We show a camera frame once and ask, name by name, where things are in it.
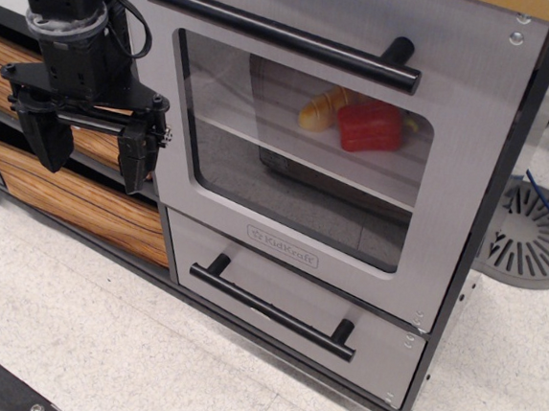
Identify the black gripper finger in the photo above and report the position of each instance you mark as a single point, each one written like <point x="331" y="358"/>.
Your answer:
<point x="50" y="141"/>
<point x="137" y="156"/>

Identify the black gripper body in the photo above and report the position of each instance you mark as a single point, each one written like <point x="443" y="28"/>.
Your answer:
<point x="90" y="85"/>

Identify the grey toy oven door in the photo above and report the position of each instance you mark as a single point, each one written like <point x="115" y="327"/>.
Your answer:
<point x="476" y="62"/>

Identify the black oven door handle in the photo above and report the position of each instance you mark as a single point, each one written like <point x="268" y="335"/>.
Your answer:
<point x="389" y="69"/>

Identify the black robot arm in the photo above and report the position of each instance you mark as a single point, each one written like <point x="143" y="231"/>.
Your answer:
<point x="69" y="21"/>

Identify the white oven shelf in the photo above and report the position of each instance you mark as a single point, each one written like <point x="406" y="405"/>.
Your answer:
<point x="387" y="175"/>

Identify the grey lower oven drawer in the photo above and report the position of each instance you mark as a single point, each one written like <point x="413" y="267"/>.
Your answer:
<point x="350" y="341"/>

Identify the lower wood-grain drawer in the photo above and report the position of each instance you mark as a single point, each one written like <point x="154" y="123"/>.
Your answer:
<point x="125" y="222"/>

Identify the toy bread roll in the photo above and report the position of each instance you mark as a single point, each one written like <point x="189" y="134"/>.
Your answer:
<point x="319" y="113"/>

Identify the red toy food block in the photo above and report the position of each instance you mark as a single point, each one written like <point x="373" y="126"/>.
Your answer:
<point x="370" y="126"/>

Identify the black mat with screw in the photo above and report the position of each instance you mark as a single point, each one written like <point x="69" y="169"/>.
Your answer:
<point x="16" y="395"/>

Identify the grey round slotted base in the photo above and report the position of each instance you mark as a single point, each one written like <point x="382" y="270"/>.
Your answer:
<point x="516" y="251"/>

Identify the black drawer handle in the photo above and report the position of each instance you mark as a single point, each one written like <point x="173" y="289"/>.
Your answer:
<point x="333" y="344"/>

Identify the black toy kitchen frame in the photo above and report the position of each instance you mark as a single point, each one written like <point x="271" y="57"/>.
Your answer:
<point x="490" y="210"/>

